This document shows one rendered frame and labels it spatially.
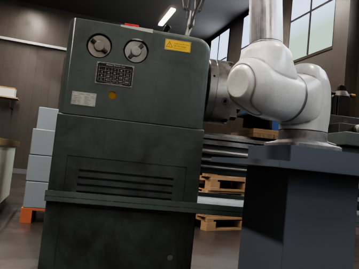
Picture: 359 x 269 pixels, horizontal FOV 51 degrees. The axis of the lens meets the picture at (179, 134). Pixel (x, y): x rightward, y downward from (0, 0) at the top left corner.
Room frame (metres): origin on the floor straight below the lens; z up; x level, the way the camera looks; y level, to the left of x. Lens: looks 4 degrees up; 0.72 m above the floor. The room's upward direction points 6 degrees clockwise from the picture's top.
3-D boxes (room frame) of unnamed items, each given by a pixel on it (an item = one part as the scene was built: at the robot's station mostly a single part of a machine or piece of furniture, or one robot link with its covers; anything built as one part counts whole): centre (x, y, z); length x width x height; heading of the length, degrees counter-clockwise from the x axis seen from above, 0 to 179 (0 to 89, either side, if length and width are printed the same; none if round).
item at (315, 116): (1.21, -0.39, 0.97); 0.18 x 0.16 x 0.22; 127
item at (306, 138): (1.22, -0.42, 0.83); 0.22 x 0.18 x 0.06; 108
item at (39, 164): (4.11, 0.95, 0.58); 1.20 x 0.77 x 1.15; 107
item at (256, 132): (1.87, -0.45, 0.89); 0.36 x 0.30 x 0.04; 8
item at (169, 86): (1.75, 0.23, 1.06); 0.59 x 0.48 x 0.39; 98
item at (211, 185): (4.81, -0.61, 0.44); 1.25 x 0.86 x 0.89; 126
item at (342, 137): (1.88, -0.82, 0.90); 0.53 x 0.30 x 0.06; 8
